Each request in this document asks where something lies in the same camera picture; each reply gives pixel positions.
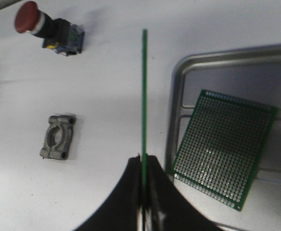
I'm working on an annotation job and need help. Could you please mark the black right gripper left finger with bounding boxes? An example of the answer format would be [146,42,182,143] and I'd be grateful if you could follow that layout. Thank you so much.
[76,157,141,231]

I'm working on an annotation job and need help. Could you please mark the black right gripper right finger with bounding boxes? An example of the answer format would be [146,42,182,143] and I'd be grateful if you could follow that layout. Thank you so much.
[147,155,221,231]

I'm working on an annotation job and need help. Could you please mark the green perforated circuit board front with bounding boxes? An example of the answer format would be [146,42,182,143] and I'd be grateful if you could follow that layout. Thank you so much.
[171,90,278,211]

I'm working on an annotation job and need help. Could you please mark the green perforated circuit board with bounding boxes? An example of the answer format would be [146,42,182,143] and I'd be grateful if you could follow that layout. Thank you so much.
[171,90,278,211]
[142,29,148,207]

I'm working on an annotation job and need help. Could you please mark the silver metal tray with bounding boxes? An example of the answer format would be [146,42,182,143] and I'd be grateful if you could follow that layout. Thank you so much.
[165,42,281,231]

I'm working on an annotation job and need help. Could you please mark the grey metal clamp block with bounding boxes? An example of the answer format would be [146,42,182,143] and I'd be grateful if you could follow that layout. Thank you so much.
[40,115,76,161]

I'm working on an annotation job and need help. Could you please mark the red emergency stop button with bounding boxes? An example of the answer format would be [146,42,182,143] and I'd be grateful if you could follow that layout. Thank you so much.
[14,1,85,56]

